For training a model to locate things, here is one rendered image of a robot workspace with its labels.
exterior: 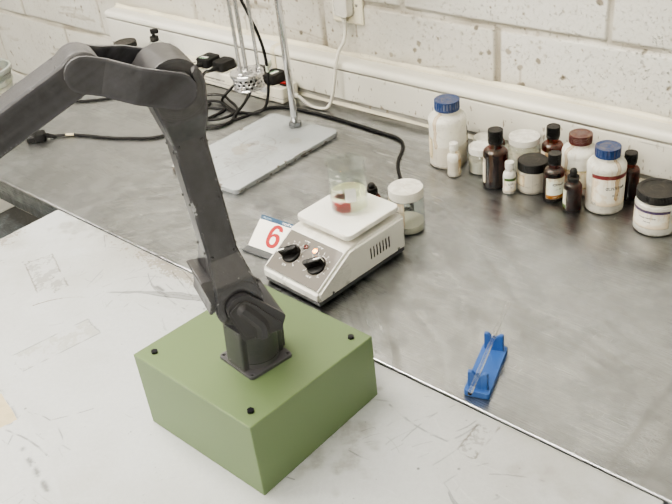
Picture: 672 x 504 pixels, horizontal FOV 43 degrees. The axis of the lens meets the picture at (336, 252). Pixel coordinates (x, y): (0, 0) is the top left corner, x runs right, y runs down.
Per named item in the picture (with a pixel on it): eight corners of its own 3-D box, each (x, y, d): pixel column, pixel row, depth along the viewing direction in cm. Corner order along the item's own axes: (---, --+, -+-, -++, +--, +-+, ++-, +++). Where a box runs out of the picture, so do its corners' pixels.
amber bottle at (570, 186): (583, 206, 145) (586, 165, 141) (576, 214, 144) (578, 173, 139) (566, 202, 147) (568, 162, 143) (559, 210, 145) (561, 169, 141)
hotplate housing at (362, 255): (320, 310, 128) (314, 266, 124) (264, 280, 137) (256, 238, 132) (416, 245, 141) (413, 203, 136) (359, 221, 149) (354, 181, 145)
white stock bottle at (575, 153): (568, 178, 154) (571, 123, 148) (600, 185, 151) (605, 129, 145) (554, 193, 150) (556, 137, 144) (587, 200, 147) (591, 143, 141)
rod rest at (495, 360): (489, 400, 109) (489, 379, 107) (463, 395, 110) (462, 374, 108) (508, 352, 116) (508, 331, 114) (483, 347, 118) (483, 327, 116)
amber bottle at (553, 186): (539, 195, 150) (540, 150, 145) (557, 191, 151) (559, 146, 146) (548, 205, 147) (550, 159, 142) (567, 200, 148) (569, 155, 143)
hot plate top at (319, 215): (348, 242, 129) (348, 237, 128) (294, 219, 136) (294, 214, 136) (400, 209, 135) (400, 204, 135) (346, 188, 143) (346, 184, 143)
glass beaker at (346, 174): (378, 204, 136) (373, 157, 132) (353, 222, 133) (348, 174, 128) (344, 194, 141) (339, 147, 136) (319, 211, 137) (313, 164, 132)
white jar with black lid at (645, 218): (644, 211, 142) (648, 173, 138) (684, 223, 138) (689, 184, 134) (624, 229, 138) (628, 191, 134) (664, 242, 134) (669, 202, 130)
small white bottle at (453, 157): (449, 179, 158) (448, 146, 155) (446, 172, 161) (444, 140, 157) (463, 176, 159) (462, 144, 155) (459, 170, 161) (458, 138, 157)
